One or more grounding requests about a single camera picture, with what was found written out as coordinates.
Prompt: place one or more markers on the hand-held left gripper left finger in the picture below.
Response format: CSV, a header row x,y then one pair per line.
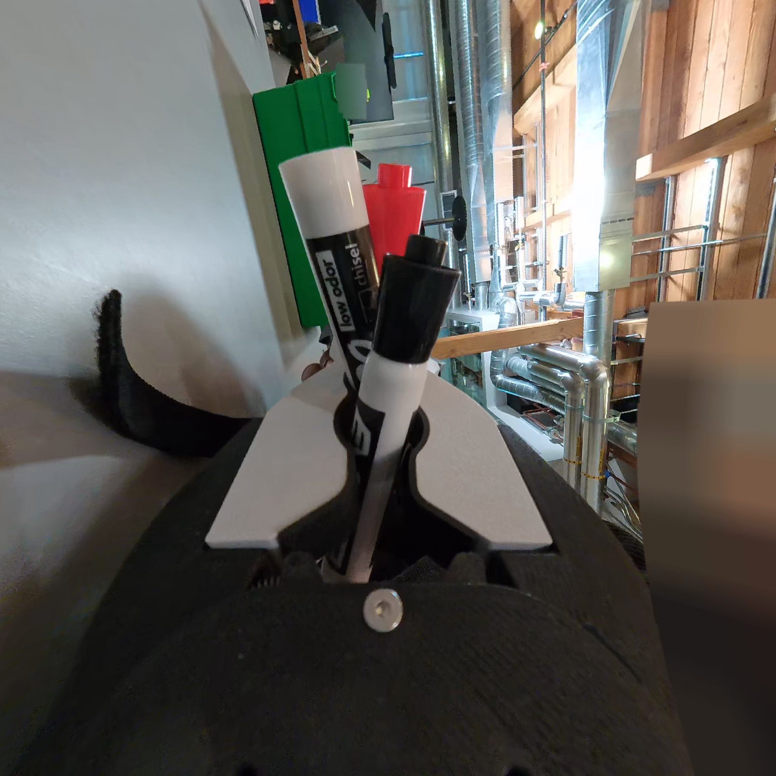
x,y
285,473

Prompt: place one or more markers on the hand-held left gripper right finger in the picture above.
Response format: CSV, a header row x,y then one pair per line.
x,y
479,473

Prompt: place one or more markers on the black dry erase marker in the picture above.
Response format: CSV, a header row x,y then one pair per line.
x,y
327,200
412,303

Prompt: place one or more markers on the red dry erase marker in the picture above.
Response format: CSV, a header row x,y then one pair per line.
x,y
394,206

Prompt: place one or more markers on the person's right hand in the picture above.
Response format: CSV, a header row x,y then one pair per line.
x,y
316,367

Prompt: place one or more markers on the silver insulated pipes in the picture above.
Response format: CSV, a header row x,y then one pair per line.
x,y
564,382

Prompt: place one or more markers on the wooden railing beam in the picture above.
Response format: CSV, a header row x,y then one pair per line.
x,y
509,336

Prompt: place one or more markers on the person's black sweater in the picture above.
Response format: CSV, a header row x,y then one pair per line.
x,y
627,551

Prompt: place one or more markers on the black disc on rod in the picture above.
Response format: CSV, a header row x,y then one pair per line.
x,y
458,217

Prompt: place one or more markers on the green plastic bin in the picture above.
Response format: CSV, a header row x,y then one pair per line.
x,y
297,182

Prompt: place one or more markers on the black monitor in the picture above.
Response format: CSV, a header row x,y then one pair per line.
x,y
364,36

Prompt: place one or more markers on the round silver duct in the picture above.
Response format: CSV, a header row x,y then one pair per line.
x,y
479,121

